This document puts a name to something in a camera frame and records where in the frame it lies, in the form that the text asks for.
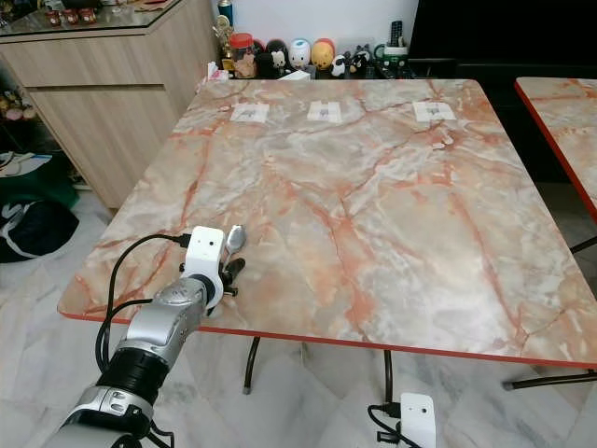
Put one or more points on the silver metal spoon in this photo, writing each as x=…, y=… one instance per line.
x=237, y=237

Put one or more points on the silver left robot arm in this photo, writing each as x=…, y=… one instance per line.
x=173, y=317

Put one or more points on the black metal table leg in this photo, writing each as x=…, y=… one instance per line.
x=550, y=378
x=387, y=373
x=250, y=366

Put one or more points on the marble table with red edge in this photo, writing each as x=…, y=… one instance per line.
x=345, y=205
x=564, y=121

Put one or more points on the white paper label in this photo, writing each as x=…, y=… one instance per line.
x=325, y=111
x=434, y=111

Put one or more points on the black bag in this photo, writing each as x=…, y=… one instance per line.
x=47, y=229

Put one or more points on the pink patterned packet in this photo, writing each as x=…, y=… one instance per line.
x=216, y=76

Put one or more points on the green white bag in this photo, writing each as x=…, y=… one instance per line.
x=56, y=187

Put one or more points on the light wooden cabinet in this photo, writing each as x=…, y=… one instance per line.
x=121, y=103

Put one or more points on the white tissue pack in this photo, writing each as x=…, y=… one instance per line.
x=295, y=76

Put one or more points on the black round figurine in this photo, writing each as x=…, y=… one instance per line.
x=277, y=54

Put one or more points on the red lid jar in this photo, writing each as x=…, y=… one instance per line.
x=241, y=44

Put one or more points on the white blue round figurine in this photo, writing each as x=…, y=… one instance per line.
x=299, y=53

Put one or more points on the small panda figurine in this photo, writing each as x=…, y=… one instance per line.
x=339, y=63

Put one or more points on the yellow round figurine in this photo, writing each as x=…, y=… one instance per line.
x=323, y=53

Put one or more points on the black cat figurine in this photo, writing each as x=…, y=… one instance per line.
x=359, y=59

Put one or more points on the blue bottle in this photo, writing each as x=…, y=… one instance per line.
x=225, y=11

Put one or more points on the green mug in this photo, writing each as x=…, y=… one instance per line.
x=392, y=52

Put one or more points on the black remote control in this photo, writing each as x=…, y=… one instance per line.
x=396, y=33

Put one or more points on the small red figurine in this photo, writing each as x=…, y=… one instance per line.
x=53, y=16
x=87, y=14
x=70, y=15

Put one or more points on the black television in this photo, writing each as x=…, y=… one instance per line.
x=504, y=28

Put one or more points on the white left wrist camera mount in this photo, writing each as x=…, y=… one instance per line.
x=205, y=250

